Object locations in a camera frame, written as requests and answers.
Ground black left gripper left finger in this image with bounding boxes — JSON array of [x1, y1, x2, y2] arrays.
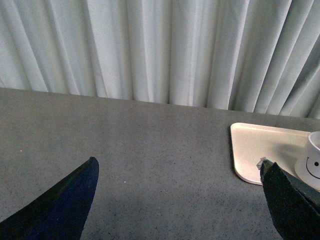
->
[[0, 157, 99, 240]]

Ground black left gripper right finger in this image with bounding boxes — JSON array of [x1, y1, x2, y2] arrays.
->
[[257, 157, 320, 240]]

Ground white smiley face mug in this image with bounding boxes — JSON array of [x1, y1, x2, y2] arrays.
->
[[294, 131, 320, 191]]

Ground beige rectangular plastic tray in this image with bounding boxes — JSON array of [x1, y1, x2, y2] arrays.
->
[[230, 122, 310, 186]]

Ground pale grey pleated curtain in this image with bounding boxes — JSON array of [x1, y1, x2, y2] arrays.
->
[[0, 0, 320, 119]]

